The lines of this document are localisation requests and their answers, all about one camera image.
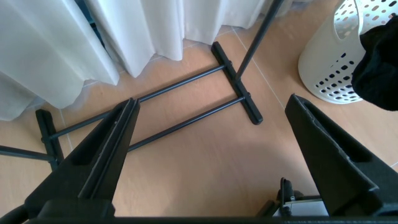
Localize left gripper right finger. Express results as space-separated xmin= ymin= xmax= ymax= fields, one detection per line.
xmin=284 ymin=94 xmax=398 ymax=217

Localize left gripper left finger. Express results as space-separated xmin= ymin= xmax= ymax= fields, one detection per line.
xmin=24 ymin=98 xmax=141 ymax=219

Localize black shorts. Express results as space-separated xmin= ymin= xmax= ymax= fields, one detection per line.
xmin=351 ymin=14 xmax=398 ymax=112

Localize white laundry basket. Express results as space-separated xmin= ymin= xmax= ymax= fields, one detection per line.
xmin=297 ymin=0 xmax=398 ymax=105

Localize black clothes rack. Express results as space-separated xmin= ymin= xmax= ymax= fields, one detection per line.
xmin=0 ymin=0 xmax=285 ymax=172

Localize window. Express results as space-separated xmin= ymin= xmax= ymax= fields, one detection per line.
xmin=74 ymin=0 xmax=105 ymax=48

